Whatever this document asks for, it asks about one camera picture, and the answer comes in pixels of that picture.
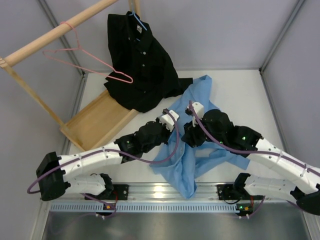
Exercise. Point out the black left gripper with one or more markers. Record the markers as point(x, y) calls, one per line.
point(167, 132)

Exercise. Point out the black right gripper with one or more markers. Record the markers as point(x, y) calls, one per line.
point(191, 136)

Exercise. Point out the light blue shirt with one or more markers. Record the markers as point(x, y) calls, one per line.
point(187, 164)

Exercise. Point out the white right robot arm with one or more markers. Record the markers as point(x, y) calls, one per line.
point(300, 183)

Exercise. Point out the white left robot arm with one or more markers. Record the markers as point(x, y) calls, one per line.
point(65, 174)

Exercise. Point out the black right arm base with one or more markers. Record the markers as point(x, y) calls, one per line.
point(230, 195)

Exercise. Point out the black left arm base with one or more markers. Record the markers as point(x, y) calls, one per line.
point(119, 192)

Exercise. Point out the black button shirt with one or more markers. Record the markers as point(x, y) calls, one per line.
point(144, 72)

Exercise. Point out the wooden clothes rack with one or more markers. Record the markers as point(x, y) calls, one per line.
point(35, 113)

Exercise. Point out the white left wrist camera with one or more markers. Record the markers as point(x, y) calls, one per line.
point(168, 119)

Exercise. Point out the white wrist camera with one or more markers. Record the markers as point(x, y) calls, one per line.
point(168, 119)
point(198, 108)

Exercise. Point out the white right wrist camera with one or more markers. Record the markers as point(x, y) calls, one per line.
point(198, 108)

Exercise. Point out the blue wire hanger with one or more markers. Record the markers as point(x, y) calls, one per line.
point(136, 26)

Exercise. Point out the slotted grey cable duct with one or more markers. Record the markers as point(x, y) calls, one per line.
point(140, 207)

